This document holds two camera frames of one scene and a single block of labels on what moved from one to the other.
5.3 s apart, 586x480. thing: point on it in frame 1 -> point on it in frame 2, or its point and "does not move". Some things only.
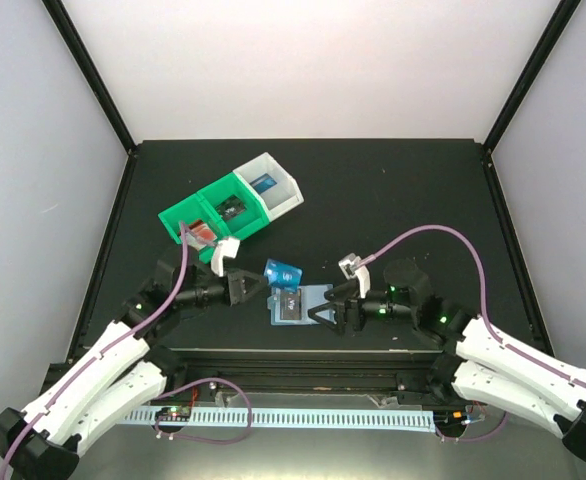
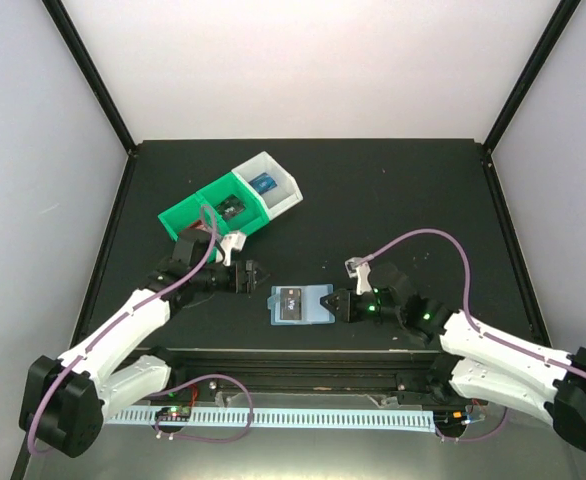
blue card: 283,276 -> 263,183
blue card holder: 292,308 does not move
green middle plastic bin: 233,205 does not move
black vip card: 291,305 does not move
